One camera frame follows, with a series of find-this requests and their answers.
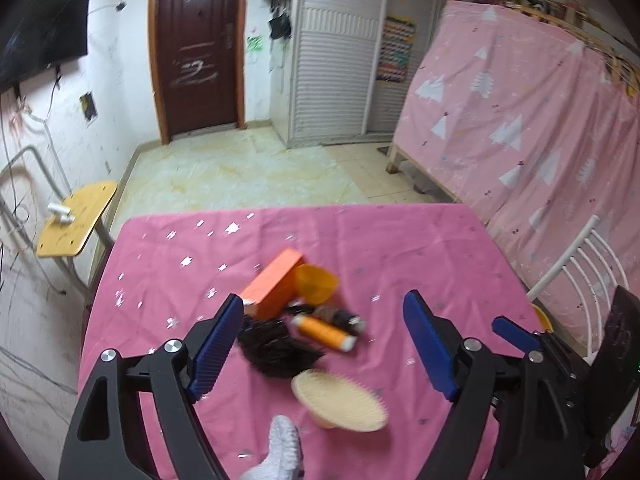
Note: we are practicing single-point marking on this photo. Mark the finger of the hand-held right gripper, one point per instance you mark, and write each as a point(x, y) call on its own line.
point(515, 334)

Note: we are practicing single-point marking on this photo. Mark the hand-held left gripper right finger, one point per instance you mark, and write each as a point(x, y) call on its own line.
point(430, 345)

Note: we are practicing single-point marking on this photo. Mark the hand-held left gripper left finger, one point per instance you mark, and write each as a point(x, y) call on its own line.
point(215, 350)

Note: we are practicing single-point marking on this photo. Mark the dark hair clump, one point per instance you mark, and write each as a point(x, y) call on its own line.
point(272, 345)

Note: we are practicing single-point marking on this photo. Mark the black thread spool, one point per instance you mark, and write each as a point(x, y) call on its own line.
point(349, 322)

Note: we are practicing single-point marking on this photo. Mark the orange box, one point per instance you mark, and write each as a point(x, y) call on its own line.
point(272, 285)

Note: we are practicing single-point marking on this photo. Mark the beige round brush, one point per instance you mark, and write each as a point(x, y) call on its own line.
point(340, 400)

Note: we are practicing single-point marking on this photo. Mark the orange thread spool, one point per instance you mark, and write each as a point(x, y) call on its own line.
point(322, 332)

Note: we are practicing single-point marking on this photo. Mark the orange plastic bowl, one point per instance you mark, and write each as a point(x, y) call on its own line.
point(315, 282)

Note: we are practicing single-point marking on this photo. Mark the yellow plastic chair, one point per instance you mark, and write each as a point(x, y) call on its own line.
point(545, 317)

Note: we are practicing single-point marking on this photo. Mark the white metal chair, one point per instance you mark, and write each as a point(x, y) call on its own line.
point(562, 259)

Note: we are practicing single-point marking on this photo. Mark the pink star print tablecloth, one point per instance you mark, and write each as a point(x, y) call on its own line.
point(400, 250)

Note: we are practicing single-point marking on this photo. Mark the white knitted cloth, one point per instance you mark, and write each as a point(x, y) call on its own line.
point(282, 452)

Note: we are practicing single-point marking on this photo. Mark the pink tree print curtain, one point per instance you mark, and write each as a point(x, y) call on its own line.
point(500, 135)

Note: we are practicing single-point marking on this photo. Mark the white tube on side table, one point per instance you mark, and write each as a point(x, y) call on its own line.
point(61, 213)

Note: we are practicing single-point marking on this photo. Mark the white louvered wardrobe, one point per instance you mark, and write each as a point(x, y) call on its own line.
point(330, 85)

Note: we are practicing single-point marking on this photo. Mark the dark brown door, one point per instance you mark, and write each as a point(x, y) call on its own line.
point(195, 60)

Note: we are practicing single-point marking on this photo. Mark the small black hanging bag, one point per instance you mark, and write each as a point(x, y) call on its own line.
point(280, 25)

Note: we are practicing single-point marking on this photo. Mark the grey metal tube frame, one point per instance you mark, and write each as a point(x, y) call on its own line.
point(30, 149)

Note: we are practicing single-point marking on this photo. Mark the black wall plate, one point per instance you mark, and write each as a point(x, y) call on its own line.
point(89, 105)

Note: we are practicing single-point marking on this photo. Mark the colourful grid wall poster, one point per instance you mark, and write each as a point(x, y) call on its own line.
point(397, 47)

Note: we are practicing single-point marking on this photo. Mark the black wall television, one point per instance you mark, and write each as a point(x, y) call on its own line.
point(40, 30)

